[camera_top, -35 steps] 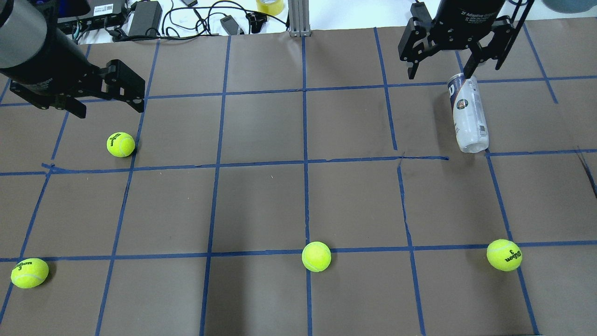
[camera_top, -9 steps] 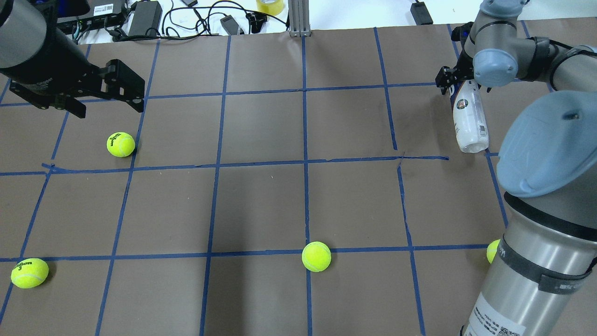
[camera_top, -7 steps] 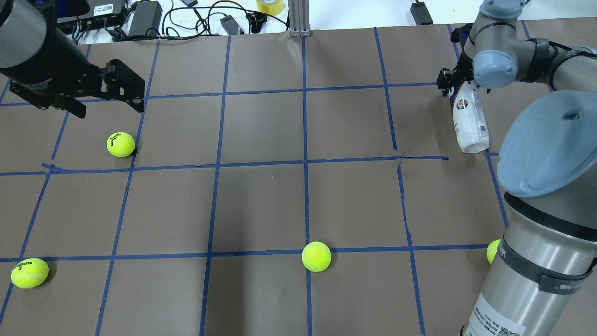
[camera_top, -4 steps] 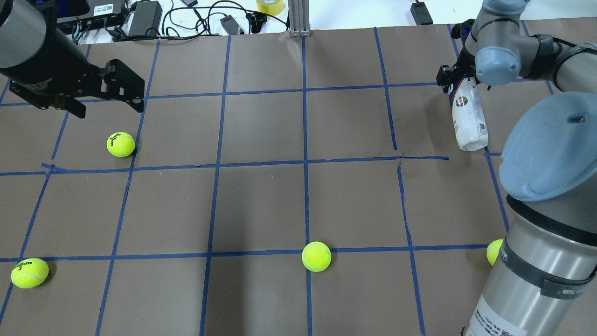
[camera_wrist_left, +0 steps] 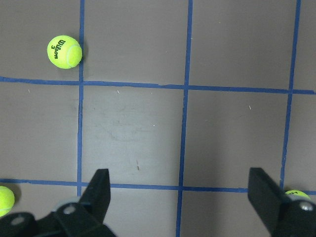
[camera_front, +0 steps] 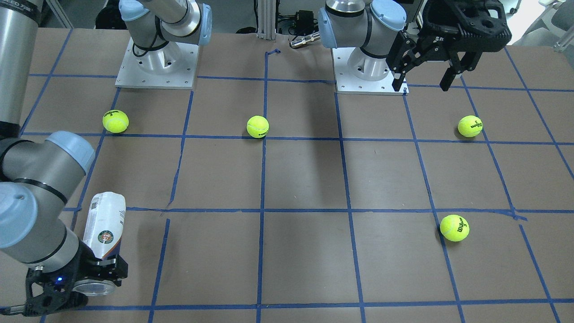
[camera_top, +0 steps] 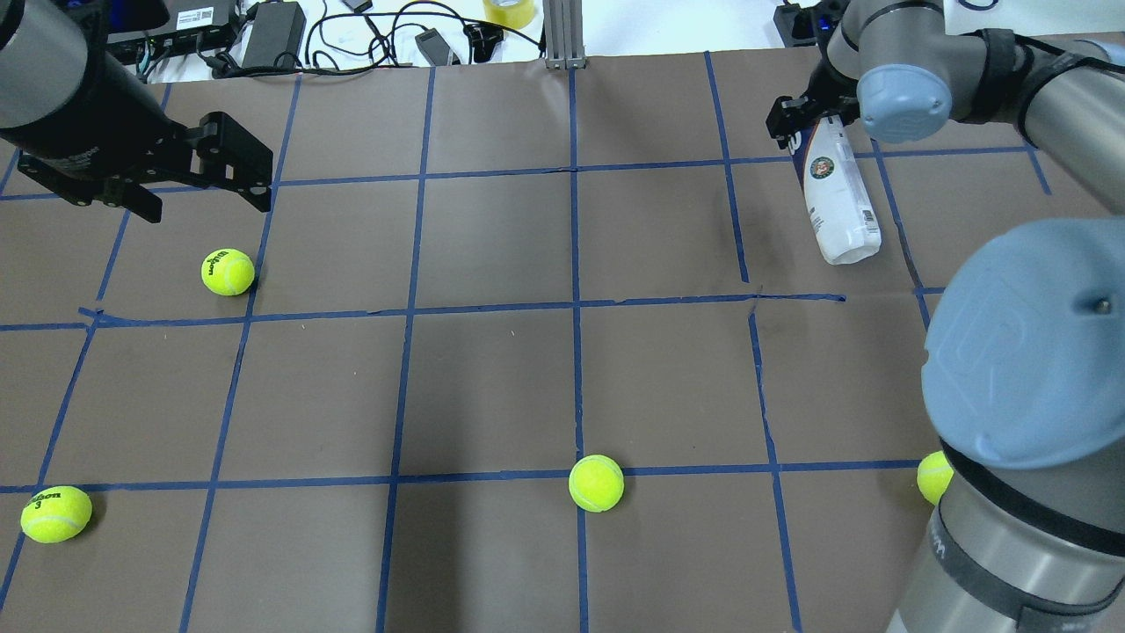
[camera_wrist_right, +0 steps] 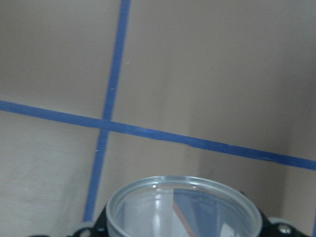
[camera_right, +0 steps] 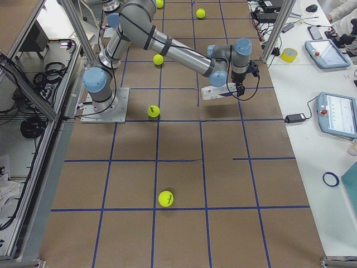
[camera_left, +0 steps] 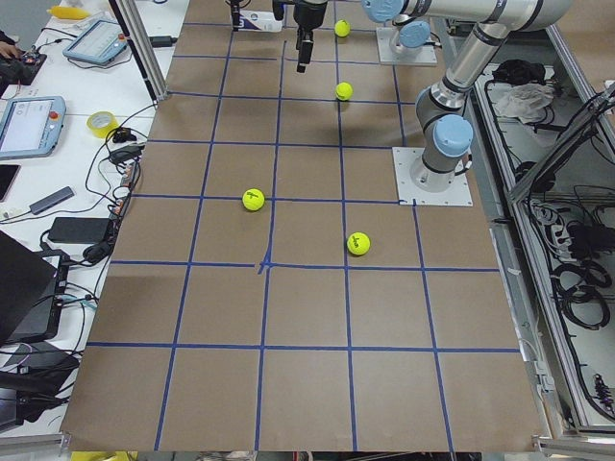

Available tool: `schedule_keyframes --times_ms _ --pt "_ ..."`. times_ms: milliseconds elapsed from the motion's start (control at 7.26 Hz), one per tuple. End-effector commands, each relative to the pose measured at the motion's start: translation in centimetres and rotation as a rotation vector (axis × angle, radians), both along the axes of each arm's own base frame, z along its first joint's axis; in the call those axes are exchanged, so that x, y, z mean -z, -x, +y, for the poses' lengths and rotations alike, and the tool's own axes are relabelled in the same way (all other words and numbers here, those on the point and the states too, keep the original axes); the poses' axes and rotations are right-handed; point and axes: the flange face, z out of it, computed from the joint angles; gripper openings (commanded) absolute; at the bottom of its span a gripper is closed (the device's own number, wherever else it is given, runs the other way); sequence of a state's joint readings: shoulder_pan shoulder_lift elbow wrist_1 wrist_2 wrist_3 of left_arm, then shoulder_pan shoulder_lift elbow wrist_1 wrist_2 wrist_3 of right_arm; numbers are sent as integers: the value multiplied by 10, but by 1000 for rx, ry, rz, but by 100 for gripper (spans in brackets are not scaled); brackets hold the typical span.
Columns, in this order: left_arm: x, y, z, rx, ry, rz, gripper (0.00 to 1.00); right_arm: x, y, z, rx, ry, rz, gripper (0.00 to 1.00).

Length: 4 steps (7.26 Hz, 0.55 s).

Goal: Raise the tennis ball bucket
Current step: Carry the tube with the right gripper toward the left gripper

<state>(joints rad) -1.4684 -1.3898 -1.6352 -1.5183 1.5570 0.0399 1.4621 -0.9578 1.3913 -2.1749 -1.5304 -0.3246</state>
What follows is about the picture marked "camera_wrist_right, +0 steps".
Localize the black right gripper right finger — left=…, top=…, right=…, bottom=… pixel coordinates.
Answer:
left=259, top=210, right=308, bottom=237

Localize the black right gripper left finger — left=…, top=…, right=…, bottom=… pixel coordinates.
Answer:
left=71, top=206, right=109, bottom=237

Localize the tennis ball can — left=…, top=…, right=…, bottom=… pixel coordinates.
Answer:
left=106, top=176, right=263, bottom=237

